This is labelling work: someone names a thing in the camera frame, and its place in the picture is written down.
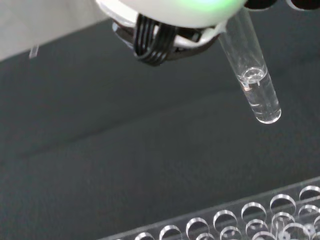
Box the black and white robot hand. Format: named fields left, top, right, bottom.
left=94, top=0, right=320, bottom=68

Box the clear acrylic test tube rack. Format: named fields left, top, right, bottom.
left=99, top=176, right=320, bottom=240

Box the clear cloth clip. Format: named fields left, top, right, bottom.
left=29, top=44, right=40, bottom=59

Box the black bench cloth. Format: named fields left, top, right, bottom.
left=0, top=0, right=320, bottom=240

